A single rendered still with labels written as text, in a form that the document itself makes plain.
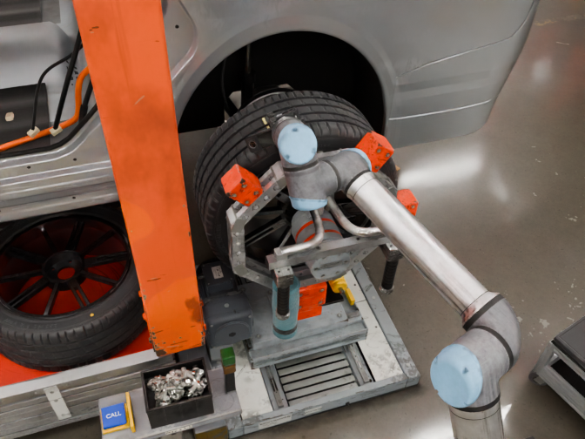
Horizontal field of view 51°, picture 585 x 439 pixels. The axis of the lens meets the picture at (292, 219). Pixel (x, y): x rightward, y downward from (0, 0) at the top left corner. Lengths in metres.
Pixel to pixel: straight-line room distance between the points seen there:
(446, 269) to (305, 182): 0.39
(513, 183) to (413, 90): 1.47
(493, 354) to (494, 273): 1.77
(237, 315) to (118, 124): 1.09
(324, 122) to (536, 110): 2.63
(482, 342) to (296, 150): 0.60
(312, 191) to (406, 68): 0.87
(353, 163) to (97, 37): 0.69
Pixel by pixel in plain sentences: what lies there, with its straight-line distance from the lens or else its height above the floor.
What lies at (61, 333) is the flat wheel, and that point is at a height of 0.50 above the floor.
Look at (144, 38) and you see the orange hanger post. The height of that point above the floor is 1.63.
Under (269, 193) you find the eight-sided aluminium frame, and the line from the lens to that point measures 1.75.
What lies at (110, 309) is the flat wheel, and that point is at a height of 0.50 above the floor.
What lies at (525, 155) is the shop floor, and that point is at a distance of 3.87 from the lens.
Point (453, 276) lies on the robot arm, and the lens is 1.45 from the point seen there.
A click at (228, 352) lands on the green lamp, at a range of 1.88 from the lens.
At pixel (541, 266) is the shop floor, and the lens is 3.24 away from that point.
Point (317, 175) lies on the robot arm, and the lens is 1.49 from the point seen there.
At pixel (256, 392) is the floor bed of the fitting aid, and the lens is 2.47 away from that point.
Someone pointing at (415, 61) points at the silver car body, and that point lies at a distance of 2.24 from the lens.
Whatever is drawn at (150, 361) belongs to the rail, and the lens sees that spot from 2.23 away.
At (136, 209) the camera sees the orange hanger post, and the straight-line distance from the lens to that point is 1.55.
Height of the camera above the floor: 2.25
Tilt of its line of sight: 45 degrees down
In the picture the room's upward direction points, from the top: 2 degrees clockwise
